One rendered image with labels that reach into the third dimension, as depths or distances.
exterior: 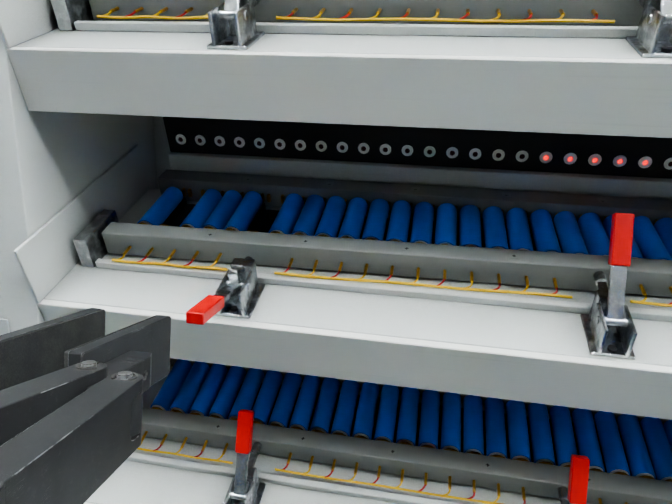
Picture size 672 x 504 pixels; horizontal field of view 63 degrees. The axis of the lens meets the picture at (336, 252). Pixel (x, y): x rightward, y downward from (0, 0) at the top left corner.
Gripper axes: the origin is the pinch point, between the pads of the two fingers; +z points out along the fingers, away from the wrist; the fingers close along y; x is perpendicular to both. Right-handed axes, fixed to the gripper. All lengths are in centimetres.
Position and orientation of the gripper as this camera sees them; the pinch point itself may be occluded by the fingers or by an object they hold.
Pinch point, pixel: (89, 359)
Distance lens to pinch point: 27.0
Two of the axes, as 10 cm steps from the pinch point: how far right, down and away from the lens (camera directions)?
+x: 0.6, -9.9, -1.0
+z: 1.8, -0.9, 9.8
